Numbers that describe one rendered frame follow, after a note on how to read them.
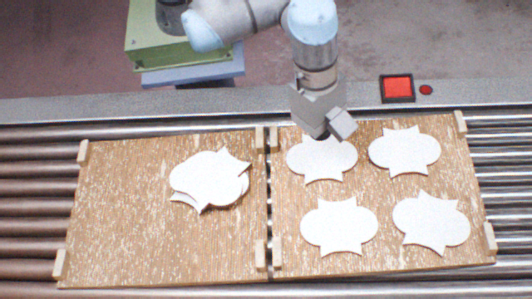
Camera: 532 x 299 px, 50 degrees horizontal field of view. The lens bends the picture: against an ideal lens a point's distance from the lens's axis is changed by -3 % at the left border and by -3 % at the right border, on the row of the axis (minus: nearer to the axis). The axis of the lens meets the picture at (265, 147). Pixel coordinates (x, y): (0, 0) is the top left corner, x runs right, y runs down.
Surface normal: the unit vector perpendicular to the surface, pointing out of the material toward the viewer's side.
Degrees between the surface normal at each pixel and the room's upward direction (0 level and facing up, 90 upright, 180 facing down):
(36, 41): 0
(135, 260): 0
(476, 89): 0
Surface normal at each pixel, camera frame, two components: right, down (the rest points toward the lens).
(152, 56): 0.07, 0.80
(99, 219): -0.11, -0.59
